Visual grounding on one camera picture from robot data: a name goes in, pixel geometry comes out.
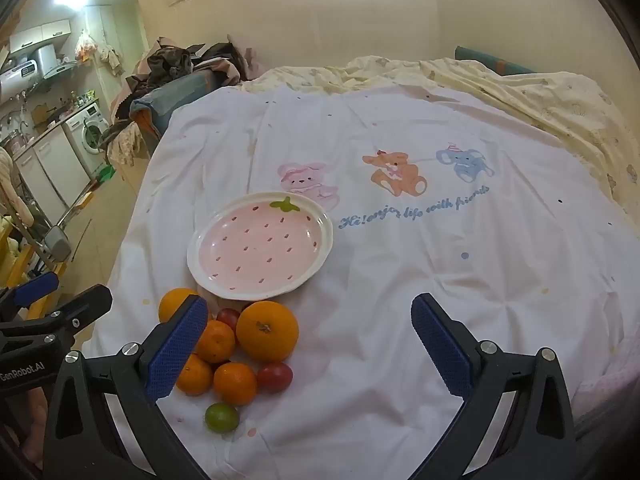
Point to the beige cloth on rack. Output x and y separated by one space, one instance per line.
7 185

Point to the grey stool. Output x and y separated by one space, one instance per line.
56 243

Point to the teal pillow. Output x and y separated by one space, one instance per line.
492 61

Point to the yellow wooden frame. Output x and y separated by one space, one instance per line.
17 265

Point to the blue-grey pillow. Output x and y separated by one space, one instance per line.
167 100

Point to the white base cabinets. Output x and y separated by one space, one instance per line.
47 170

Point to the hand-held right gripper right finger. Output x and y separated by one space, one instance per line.
442 350

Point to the white cartoon printed blanket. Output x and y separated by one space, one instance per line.
400 285

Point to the tall white cabinet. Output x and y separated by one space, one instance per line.
102 25

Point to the medium orange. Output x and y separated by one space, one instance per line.
172 302

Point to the small mandarin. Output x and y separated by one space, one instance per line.
218 342
235 384
195 377

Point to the white washing machine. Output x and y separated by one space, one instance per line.
87 135

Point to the hanging plastic bag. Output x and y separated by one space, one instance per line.
85 49

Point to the large orange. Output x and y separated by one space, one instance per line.
267 331

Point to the white wall cabinets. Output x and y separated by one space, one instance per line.
40 36

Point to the pale yellow printed blanket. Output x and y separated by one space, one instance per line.
575 110

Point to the pile of clothes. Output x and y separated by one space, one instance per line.
170 60

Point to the green tomato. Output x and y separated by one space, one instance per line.
221 417

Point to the white kitchen appliance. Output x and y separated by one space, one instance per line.
19 75

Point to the hanging beige cloth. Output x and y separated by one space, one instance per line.
112 59

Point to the person's left hand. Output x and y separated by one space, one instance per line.
34 420

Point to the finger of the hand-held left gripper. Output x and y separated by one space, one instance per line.
35 289
85 307

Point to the pink strawberry ceramic plate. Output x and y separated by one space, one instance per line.
260 245

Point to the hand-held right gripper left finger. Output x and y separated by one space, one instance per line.
177 347

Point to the floral cloth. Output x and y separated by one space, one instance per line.
122 145

